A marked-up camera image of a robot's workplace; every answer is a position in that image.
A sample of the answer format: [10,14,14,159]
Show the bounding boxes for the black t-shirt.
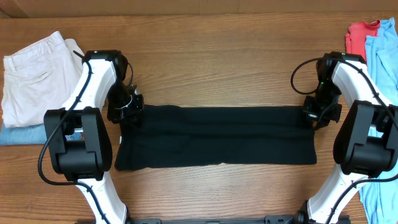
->
[114,105,317,170]

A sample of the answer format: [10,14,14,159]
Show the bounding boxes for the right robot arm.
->
[290,52,397,223]

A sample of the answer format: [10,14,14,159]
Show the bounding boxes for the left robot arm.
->
[37,50,144,223]

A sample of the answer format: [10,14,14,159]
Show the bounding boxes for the red t-shirt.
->
[345,20,381,60]

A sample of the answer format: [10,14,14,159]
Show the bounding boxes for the beige folded trousers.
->
[1,31,83,128]

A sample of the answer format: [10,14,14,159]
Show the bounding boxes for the blue folded jeans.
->
[1,124,47,146]

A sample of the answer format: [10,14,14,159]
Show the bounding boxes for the light blue t-shirt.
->
[359,17,397,223]

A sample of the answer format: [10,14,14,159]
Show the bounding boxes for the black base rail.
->
[126,215,295,224]

